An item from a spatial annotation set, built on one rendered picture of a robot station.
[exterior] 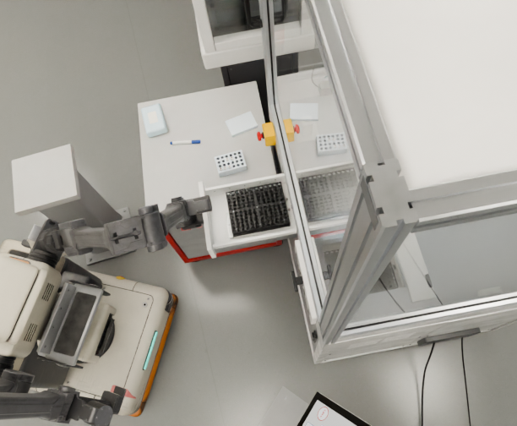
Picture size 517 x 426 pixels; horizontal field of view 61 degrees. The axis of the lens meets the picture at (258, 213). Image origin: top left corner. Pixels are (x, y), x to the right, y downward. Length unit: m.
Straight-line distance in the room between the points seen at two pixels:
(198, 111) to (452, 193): 1.71
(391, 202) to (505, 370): 2.21
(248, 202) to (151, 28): 2.24
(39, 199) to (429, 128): 1.83
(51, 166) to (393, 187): 1.88
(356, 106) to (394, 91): 0.07
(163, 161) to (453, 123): 1.58
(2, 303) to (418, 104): 1.10
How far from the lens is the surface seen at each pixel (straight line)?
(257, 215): 1.67
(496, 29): 0.72
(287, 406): 2.40
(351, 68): 0.60
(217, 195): 1.80
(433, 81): 0.63
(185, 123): 2.11
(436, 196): 0.51
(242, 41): 2.12
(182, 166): 1.98
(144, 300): 2.33
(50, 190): 2.16
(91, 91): 3.46
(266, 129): 1.84
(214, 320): 2.51
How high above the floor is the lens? 2.43
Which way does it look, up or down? 66 degrees down
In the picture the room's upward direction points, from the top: 11 degrees counter-clockwise
